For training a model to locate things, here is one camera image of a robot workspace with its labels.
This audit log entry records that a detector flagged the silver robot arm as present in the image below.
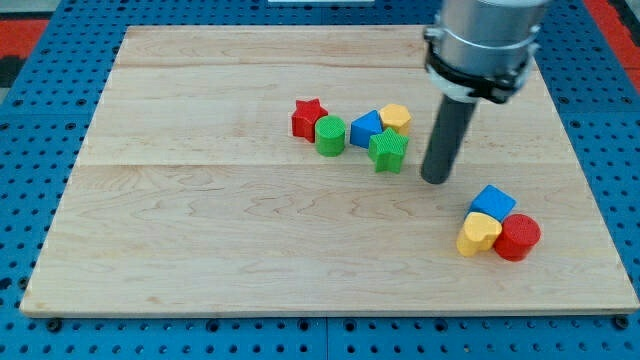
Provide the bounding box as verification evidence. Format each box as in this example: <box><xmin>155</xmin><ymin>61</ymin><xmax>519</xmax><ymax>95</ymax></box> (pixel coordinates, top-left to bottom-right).
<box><xmin>424</xmin><ymin>0</ymin><xmax>550</xmax><ymax>104</ymax></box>

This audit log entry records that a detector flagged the blue triangle block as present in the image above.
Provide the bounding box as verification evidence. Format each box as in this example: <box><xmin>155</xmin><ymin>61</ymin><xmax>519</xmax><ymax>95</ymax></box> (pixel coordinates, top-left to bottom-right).
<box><xmin>349</xmin><ymin>110</ymin><xmax>383</xmax><ymax>149</ymax></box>

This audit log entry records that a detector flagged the green cylinder block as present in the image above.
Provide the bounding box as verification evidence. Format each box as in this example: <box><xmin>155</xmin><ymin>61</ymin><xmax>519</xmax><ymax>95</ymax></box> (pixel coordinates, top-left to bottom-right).
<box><xmin>315</xmin><ymin>115</ymin><xmax>346</xmax><ymax>157</ymax></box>

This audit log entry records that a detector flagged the red star block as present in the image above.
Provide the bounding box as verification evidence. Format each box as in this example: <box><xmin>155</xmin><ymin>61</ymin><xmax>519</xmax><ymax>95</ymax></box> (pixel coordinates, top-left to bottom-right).
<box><xmin>291</xmin><ymin>98</ymin><xmax>328</xmax><ymax>143</ymax></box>

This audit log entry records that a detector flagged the green star block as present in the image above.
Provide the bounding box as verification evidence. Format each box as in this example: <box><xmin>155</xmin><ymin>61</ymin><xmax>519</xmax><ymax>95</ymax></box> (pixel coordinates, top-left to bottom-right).
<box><xmin>368</xmin><ymin>128</ymin><xmax>409</xmax><ymax>173</ymax></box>

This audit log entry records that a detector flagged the wooden board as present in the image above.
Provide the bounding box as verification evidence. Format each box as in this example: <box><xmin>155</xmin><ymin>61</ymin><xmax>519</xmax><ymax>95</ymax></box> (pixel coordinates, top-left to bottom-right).
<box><xmin>20</xmin><ymin>26</ymin><xmax>639</xmax><ymax>318</ymax></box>

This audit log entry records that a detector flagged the yellow hexagon block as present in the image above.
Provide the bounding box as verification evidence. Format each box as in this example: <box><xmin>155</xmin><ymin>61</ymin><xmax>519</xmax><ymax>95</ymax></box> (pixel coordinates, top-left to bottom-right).
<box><xmin>379</xmin><ymin>104</ymin><xmax>412</xmax><ymax>136</ymax></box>

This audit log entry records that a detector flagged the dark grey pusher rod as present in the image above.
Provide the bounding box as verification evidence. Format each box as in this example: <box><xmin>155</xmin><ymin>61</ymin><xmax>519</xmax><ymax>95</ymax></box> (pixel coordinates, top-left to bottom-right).
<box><xmin>421</xmin><ymin>95</ymin><xmax>478</xmax><ymax>184</ymax></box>

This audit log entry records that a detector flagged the yellow heart block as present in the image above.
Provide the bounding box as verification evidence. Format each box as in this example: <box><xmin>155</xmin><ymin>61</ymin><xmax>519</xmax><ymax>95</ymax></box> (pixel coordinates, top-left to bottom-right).
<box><xmin>456</xmin><ymin>212</ymin><xmax>502</xmax><ymax>257</ymax></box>

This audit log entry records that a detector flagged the blue cube block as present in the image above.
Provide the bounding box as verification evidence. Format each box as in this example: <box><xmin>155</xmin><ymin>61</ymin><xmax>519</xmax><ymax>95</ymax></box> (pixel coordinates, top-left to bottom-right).
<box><xmin>468</xmin><ymin>184</ymin><xmax>517</xmax><ymax>222</ymax></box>

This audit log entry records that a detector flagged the red cylinder block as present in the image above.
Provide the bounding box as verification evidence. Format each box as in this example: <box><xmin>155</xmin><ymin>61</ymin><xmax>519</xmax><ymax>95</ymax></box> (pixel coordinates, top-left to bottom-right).
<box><xmin>493</xmin><ymin>214</ymin><xmax>541</xmax><ymax>262</ymax></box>

